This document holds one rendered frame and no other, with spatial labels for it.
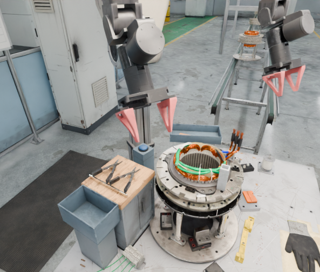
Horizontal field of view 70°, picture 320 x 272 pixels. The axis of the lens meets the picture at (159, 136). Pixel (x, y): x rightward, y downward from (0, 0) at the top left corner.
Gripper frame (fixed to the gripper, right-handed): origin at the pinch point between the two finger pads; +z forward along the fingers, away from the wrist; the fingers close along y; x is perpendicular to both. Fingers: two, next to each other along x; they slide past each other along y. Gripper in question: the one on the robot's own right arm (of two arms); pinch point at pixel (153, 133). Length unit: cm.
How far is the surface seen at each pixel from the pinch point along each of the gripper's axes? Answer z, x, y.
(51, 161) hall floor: 15, 242, -25
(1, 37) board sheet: -115, 217, -33
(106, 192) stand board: 17.3, 33.1, -8.7
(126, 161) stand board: 11.2, 43.3, 3.8
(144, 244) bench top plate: 46, 42, 1
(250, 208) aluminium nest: 49, 32, 51
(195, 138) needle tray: 12, 45, 40
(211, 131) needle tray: 12, 49, 53
